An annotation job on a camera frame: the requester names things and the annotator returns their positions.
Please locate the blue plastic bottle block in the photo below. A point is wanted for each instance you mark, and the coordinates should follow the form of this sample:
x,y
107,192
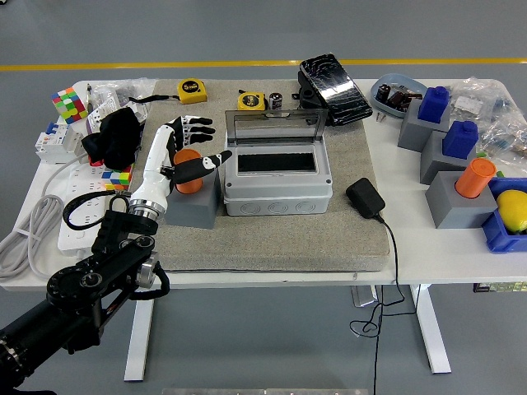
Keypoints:
x,y
459,142
432,105

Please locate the light blue tray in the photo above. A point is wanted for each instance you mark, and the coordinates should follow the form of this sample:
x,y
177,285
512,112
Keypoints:
x,y
405,80

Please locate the black power adapter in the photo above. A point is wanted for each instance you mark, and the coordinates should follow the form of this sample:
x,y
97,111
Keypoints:
x,y
364,197

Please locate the grey block holder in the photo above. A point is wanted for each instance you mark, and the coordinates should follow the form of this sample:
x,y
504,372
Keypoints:
x,y
411,131
432,162
457,210
193,210

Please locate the orange cylinder battery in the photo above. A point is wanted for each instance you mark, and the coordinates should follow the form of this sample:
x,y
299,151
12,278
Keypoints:
x,y
190,186
473,179

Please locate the slim metal pen tool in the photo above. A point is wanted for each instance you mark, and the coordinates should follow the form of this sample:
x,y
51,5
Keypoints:
x,y
88,96

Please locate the grey plastic junction box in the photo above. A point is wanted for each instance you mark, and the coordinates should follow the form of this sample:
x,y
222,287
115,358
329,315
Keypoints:
x,y
280,193

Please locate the small yellow tape measure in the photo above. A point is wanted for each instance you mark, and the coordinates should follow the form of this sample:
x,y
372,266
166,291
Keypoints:
x,y
251,101

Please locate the clear bag of parts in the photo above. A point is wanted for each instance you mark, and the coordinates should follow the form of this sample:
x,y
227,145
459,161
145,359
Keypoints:
x,y
123,90
473,103
506,136

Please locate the white power strip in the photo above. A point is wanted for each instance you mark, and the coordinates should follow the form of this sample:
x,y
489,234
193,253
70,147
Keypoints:
x,y
82,185

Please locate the white circuit breaker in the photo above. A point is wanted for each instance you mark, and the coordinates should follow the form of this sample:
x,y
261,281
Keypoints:
x,y
55,142

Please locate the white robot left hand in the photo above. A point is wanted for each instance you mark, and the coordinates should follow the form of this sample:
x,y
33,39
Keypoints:
x,y
154,173

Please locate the blue plastic bin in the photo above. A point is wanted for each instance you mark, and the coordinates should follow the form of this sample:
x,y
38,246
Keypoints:
x,y
500,238

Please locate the large colourful puzzle cube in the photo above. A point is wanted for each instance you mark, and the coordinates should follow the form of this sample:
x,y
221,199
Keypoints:
x,y
69,105

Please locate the white socket package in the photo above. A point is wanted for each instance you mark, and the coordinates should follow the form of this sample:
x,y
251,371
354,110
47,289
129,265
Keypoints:
x,y
101,114

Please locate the silver box under table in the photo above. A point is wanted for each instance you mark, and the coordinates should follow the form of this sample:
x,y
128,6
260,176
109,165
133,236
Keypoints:
x,y
364,296

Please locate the green plastic piece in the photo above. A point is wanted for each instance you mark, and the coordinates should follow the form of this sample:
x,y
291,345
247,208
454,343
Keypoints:
x,y
499,174

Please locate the transparent hinged box lid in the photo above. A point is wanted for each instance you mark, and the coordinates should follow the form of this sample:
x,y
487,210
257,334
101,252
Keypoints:
x,y
273,123

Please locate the white table leg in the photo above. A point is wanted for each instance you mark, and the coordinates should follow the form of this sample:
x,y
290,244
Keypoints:
x,y
432,329
140,333

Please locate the black cloth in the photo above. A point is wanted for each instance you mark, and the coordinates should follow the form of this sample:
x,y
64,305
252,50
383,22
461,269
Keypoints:
x,y
111,140

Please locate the small black cylinder capacitor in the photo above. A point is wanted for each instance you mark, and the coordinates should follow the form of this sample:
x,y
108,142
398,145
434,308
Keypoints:
x,y
275,101

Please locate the printed label strip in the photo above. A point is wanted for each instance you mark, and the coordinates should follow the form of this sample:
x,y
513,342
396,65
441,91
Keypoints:
x,y
500,286

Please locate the grey-brown mat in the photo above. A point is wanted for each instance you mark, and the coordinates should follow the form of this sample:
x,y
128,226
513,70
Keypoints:
x,y
267,243

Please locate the brown cylinder capacitor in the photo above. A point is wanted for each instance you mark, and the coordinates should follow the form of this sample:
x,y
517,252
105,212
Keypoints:
x,y
397,101

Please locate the yellow lemon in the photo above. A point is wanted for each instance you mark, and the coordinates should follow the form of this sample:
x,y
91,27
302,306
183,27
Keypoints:
x,y
512,210

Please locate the small colourful puzzle cube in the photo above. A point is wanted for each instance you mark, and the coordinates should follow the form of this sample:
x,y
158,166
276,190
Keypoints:
x,y
117,179

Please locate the small metal screws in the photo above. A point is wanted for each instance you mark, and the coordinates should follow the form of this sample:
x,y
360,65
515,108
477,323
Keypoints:
x,y
379,117

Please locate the dark cylinder capacitor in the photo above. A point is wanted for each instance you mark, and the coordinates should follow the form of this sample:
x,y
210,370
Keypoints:
x,y
385,91

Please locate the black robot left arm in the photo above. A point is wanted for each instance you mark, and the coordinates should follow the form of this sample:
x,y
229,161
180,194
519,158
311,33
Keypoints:
x,y
119,230

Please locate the black glossy cracked case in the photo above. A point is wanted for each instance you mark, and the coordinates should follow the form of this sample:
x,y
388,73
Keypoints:
x,y
337,88

